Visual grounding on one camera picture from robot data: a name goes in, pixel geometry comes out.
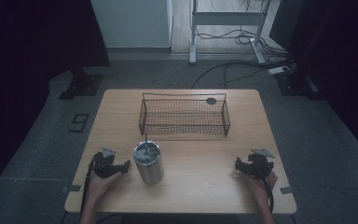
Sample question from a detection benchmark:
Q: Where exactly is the black wire mesh basket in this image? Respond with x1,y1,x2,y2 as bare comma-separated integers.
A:
138,91,231,137

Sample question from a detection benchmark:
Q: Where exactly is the long black floor cable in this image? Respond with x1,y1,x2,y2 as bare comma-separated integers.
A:
190,60,293,91

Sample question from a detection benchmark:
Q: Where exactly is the white cabinet panel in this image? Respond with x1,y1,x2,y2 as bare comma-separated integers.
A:
89,0,173,49

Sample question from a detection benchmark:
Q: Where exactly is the stainless steel tumbler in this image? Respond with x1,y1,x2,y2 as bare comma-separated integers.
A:
132,140,165,186

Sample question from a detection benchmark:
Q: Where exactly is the person's right hand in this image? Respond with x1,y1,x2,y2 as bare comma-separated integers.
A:
245,170,279,202

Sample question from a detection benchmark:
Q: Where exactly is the black tape floor marking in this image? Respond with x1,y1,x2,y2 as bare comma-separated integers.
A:
68,113,90,134

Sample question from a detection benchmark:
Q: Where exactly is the person's dark clothing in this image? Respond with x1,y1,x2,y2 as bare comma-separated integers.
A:
120,213,242,224

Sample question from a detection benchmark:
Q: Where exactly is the left hand-held gripper black cable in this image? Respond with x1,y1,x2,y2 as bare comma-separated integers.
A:
79,152,102,218

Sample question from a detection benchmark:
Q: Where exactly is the white power strip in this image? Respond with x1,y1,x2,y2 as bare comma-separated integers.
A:
268,64,291,76

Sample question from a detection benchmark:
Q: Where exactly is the white metal desk frame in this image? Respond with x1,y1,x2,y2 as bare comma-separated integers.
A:
188,0,278,65

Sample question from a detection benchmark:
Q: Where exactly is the black curtain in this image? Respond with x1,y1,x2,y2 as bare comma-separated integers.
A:
0,0,111,206
268,0,358,166

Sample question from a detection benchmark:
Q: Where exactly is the black stand base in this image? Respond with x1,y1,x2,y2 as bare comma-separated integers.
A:
273,69,325,101
58,66,104,101

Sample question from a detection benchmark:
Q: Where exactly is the bundle of black floor cables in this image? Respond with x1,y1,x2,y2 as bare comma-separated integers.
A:
195,0,293,63

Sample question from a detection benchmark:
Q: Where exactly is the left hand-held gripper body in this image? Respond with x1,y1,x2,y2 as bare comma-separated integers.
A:
91,147,119,179

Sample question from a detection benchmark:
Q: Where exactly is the person's left hand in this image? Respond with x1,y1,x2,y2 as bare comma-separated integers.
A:
88,170,123,203

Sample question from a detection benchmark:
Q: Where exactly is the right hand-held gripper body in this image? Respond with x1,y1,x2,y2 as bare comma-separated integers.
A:
245,147,276,181

